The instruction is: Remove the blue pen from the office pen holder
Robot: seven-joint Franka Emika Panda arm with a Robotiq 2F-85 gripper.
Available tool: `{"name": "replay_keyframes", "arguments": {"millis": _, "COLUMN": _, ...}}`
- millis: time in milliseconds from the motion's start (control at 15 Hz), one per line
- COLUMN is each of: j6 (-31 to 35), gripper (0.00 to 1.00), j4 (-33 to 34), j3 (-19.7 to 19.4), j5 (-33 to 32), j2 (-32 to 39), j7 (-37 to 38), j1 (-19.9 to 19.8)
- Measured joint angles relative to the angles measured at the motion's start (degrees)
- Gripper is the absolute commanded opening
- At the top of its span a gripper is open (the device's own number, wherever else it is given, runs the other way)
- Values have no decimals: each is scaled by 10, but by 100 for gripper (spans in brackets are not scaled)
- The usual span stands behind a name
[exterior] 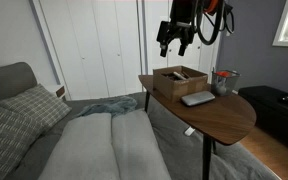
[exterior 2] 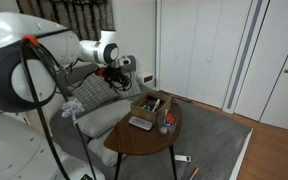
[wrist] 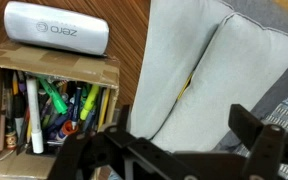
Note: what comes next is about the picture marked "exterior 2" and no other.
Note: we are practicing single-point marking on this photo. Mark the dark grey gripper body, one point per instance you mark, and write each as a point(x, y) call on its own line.
point(132, 63)

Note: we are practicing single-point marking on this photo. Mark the white marker with blue cap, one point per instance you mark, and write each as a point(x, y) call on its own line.
point(166, 113)

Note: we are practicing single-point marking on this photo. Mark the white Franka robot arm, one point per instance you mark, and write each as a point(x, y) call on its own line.
point(4, 150)

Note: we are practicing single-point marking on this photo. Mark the wooden pen box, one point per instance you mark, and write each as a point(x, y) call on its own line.
point(147, 115)

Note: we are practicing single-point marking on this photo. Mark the clear plastic pen cup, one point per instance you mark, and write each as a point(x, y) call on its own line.
point(173, 128)

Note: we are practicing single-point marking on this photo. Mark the green highlighter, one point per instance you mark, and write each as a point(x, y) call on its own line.
point(147, 107)

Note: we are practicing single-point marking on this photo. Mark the thick white marker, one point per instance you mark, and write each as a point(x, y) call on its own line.
point(156, 105)

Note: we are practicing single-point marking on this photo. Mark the light grey pillow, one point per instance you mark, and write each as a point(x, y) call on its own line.
point(100, 120)

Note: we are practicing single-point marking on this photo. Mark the orange red small object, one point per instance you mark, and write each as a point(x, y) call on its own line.
point(170, 118)

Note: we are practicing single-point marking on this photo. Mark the white folding closet door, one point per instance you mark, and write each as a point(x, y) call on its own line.
point(200, 50)

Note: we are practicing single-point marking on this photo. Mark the dark wooden side table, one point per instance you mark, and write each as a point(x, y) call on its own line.
point(134, 137)

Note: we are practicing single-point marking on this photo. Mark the small white ball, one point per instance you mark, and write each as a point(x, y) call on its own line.
point(164, 130)

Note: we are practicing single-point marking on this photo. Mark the crumpled white plastic wrap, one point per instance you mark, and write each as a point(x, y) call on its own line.
point(72, 107)

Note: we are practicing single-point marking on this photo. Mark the white pillow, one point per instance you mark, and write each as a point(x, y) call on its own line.
point(102, 151)

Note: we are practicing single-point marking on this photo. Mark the white remote control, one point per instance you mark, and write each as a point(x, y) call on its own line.
point(183, 158)

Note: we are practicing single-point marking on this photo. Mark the grey rug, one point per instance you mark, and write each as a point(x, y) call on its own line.
point(210, 140)

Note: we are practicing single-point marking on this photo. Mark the white pillar with grey stripe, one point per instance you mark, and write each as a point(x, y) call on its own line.
point(247, 50)

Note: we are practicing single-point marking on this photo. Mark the orange tipped white marker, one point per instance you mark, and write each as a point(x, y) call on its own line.
point(194, 173)

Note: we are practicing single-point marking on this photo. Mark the plain white sliding door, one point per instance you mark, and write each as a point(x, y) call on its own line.
point(267, 66)

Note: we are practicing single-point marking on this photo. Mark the round metal door knob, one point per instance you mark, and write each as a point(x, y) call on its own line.
point(286, 71)

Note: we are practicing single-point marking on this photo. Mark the white wall box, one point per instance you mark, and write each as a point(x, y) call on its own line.
point(147, 78)

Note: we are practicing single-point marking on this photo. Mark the dark patterned wall hanging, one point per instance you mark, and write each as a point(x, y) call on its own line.
point(67, 13)

